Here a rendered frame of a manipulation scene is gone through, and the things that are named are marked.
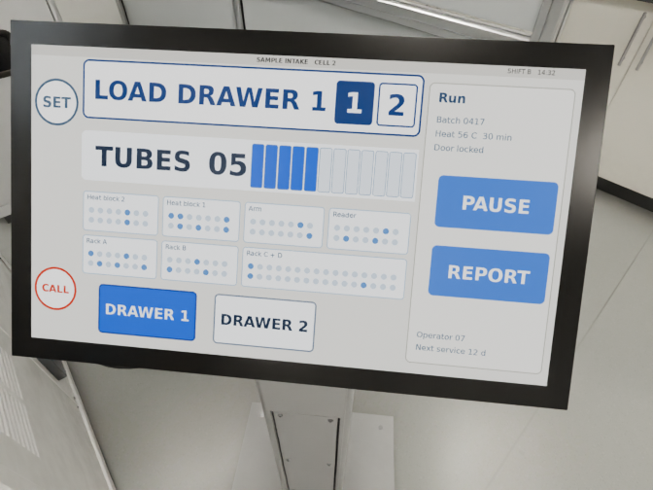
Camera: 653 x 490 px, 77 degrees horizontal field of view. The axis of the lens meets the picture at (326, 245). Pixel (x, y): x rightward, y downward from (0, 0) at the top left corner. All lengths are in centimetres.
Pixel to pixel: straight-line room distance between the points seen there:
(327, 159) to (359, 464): 109
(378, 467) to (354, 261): 103
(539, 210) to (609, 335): 152
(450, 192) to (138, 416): 133
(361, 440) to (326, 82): 114
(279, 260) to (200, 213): 8
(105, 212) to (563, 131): 40
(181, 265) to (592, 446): 142
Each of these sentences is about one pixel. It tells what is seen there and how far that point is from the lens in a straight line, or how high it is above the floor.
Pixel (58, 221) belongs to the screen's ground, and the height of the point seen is 106.
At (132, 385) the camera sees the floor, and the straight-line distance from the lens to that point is 160.
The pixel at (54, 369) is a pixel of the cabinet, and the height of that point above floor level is 26.
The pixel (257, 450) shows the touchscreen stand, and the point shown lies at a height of 4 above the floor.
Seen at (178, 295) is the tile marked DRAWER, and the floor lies 102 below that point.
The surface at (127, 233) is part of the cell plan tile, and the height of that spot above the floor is 106.
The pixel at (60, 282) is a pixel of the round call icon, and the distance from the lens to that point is 46.
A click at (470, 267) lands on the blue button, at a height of 105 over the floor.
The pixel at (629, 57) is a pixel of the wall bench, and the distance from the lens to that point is 230.
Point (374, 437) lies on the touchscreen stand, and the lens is 137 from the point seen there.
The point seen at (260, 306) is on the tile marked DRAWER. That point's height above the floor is 102.
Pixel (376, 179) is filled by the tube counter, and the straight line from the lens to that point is 36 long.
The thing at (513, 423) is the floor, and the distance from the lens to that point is 154.
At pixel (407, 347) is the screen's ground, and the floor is 100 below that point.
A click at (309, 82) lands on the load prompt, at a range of 38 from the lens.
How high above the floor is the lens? 132
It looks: 45 degrees down
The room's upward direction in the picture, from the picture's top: 1 degrees clockwise
